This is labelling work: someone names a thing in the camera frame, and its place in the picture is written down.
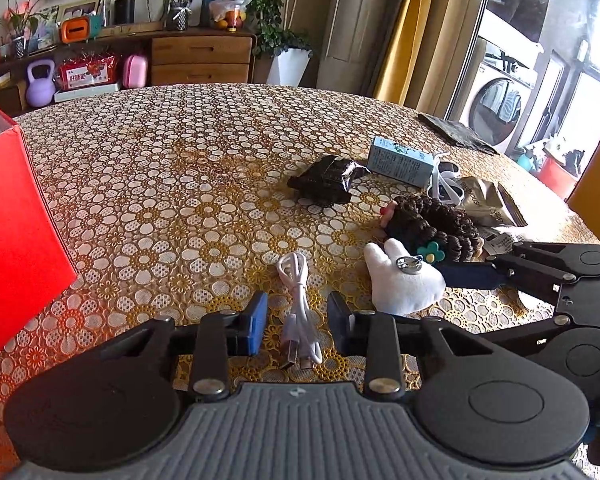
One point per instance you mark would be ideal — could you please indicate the red storage box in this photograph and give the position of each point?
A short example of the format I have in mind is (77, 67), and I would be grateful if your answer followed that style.
(35, 266)

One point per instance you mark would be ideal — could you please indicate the silver foil snack bag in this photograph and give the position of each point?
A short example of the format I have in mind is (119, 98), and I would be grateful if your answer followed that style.
(489, 204)

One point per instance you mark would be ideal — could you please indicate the white plush glove toy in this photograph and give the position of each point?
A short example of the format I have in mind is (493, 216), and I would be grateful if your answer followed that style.
(402, 284)

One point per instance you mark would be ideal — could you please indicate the white washing machine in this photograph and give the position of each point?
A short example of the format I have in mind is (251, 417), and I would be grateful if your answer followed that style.
(498, 93)

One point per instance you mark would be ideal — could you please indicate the green potted tree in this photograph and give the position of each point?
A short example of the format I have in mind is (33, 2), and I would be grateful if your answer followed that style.
(274, 36)

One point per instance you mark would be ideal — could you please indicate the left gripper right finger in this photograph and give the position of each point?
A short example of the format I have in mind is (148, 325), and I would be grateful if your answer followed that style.
(374, 336)

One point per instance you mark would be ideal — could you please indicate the purple kettlebell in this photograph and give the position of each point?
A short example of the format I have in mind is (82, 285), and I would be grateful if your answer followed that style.
(41, 90)

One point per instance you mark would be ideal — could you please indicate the plastic bag of fruit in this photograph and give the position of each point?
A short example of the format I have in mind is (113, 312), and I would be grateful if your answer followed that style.
(229, 15)

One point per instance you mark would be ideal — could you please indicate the yellow curtain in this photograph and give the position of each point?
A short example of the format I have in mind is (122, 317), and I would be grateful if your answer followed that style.
(398, 64)

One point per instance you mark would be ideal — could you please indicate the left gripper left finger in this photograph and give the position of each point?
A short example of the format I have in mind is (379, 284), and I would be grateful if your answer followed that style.
(220, 335)

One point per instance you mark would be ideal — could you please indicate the red gift box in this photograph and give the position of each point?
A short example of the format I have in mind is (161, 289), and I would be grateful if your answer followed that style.
(88, 70)

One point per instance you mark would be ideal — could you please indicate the white plant pot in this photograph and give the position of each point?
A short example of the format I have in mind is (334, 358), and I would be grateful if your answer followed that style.
(288, 67)

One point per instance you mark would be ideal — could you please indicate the picture frame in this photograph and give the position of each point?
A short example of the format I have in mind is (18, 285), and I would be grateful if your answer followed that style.
(77, 9)

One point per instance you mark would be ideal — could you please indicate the pink small case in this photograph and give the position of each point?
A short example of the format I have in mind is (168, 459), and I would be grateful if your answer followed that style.
(134, 71)

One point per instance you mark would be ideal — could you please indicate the black speaker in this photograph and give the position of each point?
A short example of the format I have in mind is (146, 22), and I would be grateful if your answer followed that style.
(124, 12)

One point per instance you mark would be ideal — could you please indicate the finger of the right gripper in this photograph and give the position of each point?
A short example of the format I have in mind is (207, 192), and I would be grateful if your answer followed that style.
(504, 270)
(576, 259)

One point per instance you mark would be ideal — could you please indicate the wooden tv cabinet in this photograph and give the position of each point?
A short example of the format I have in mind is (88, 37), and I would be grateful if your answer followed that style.
(195, 56)

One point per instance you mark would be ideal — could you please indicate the dark snack wrapper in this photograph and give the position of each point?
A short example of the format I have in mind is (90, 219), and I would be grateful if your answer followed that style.
(328, 181)

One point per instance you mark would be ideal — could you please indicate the dark grey cloth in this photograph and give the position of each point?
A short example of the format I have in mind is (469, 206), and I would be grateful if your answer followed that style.
(457, 134)

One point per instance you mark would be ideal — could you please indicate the light blue carton box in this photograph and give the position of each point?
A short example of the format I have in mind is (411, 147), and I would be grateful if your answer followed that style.
(398, 162)

